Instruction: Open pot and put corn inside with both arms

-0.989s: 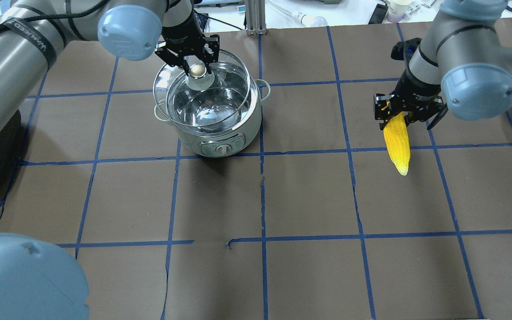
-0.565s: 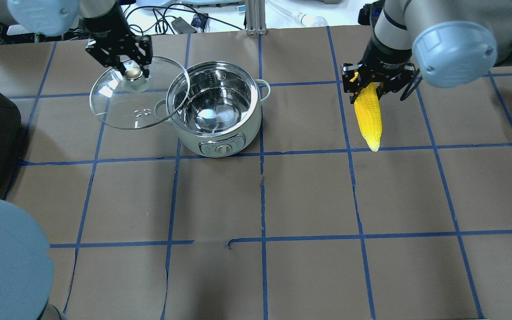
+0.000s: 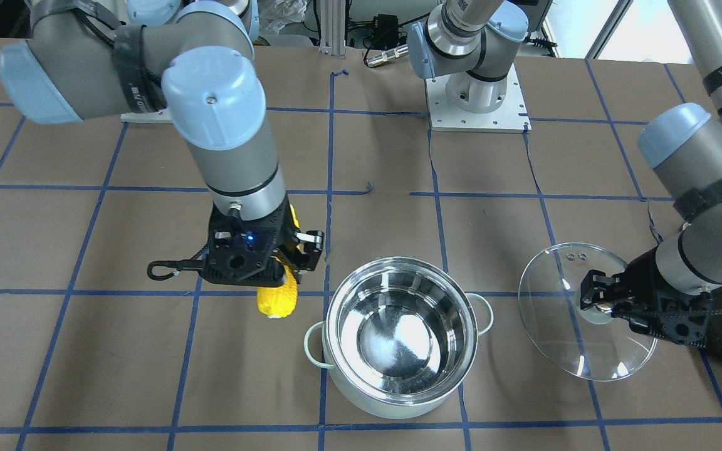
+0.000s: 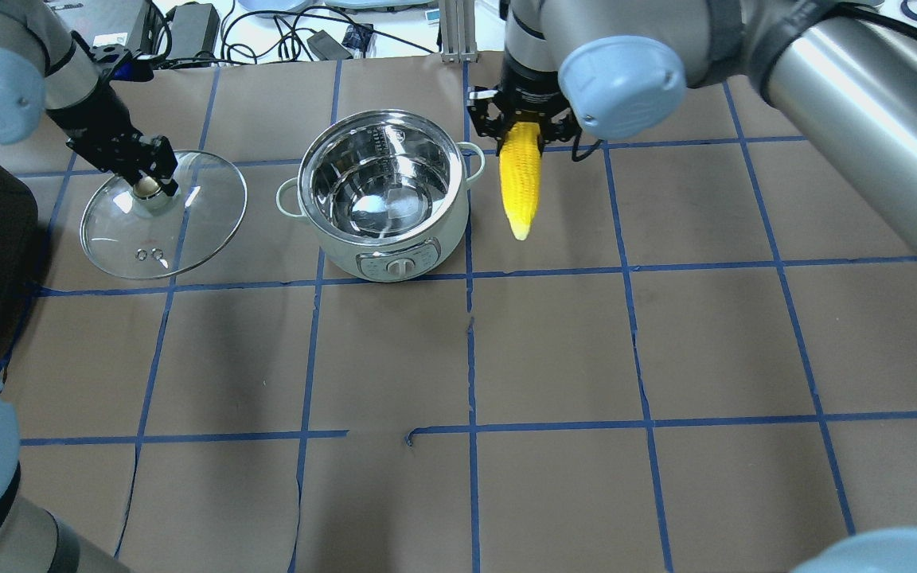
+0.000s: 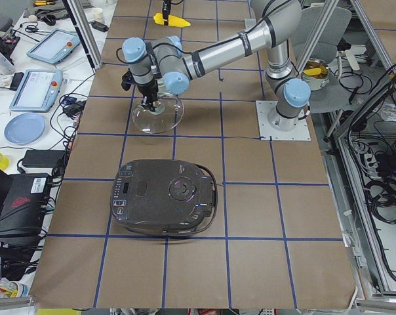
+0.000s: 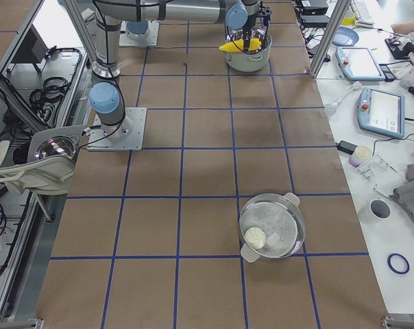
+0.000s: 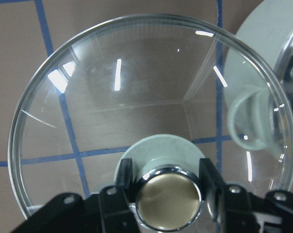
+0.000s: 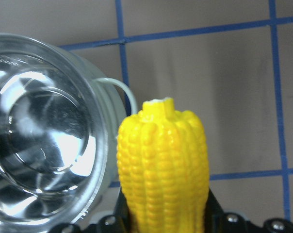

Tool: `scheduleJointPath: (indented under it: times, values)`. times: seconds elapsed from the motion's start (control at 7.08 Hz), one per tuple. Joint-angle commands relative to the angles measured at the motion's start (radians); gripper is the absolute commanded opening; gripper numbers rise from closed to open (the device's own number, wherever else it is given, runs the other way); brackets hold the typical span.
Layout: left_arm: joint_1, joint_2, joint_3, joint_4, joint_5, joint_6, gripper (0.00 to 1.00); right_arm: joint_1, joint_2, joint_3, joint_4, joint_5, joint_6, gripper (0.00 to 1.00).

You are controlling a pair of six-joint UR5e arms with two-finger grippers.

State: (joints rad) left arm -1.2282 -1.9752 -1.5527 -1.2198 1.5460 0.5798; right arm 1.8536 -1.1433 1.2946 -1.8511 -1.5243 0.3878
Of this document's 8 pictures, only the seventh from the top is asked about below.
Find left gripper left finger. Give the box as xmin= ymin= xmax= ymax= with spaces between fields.
xmin=14 ymin=159 xmax=140 ymax=233

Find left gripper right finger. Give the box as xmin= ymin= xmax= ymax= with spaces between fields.
xmin=199 ymin=158 xmax=293 ymax=233

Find glass pot lid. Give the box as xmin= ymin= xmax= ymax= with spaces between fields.
xmin=8 ymin=15 xmax=293 ymax=233

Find pale green electric pot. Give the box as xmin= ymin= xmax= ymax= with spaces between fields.
xmin=223 ymin=0 xmax=293 ymax=155

